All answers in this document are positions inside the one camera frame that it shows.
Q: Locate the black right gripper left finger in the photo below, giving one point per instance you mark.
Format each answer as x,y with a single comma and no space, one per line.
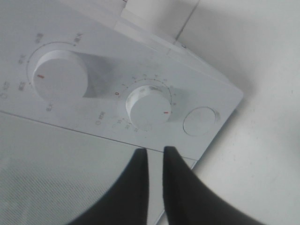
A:
126,202

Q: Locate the round microwave door button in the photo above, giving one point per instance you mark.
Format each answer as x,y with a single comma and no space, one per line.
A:
199,121

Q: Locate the white microwave oven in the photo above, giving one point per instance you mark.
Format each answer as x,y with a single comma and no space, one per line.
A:
120,57

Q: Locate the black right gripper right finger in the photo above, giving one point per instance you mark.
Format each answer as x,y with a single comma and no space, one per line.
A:
188,201

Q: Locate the white microwave knob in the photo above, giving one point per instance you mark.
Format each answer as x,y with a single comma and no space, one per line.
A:
60,76
148,105

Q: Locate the white microwave door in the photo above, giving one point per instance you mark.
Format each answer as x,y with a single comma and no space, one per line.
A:
50,175

